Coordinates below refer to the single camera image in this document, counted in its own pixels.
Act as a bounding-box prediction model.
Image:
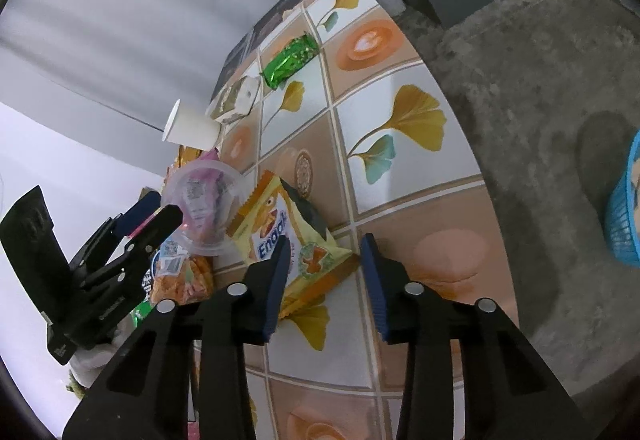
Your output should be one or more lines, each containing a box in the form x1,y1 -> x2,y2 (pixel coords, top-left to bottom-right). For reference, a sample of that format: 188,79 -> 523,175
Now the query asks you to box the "green foil wrapper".
261,34 -> 318,90

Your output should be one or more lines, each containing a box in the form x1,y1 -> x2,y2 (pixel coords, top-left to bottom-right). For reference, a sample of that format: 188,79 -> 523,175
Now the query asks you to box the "clear plastic cup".
161,160 -> 248,257

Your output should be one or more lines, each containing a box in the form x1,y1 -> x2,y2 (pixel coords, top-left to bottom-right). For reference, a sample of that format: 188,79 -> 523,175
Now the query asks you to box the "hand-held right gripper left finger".
62,235 -> 293,440

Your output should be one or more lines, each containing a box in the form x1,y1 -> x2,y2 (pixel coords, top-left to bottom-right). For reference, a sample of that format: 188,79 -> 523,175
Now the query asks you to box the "orange cracker packet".
174,146 -> 202,169

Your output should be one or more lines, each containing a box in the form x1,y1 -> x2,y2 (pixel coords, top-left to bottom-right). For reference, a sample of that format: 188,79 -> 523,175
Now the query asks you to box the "yellow orange-edged snack packet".
226,170 -> 361,321

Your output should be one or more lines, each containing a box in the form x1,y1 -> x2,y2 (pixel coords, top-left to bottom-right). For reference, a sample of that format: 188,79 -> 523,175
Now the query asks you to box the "leaf patterned tablecloth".
190,0 -> 521,440

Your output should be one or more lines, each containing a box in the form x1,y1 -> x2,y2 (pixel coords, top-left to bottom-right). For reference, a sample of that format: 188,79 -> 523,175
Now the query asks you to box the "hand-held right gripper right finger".
360,232 -> 588,440

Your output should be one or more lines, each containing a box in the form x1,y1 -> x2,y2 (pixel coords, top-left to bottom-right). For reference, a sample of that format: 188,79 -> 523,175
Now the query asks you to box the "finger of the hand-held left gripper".
122,192 -> 162,235
122,205 -> 185,267

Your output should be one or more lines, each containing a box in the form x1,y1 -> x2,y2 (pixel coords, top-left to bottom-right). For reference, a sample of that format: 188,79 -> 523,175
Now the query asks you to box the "small olive box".
207,76 -> 261,123

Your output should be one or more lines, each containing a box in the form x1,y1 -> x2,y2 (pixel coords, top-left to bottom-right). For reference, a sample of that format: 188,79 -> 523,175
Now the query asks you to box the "white paper cup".
162,100 -> 221,151

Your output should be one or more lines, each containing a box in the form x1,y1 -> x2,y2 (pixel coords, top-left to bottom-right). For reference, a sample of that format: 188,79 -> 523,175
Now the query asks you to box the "blue plastic basket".
602,130 -> 640,268

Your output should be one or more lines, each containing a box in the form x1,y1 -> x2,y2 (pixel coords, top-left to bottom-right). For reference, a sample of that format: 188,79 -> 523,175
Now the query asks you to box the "dark printed board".
212,27 -> 261,108

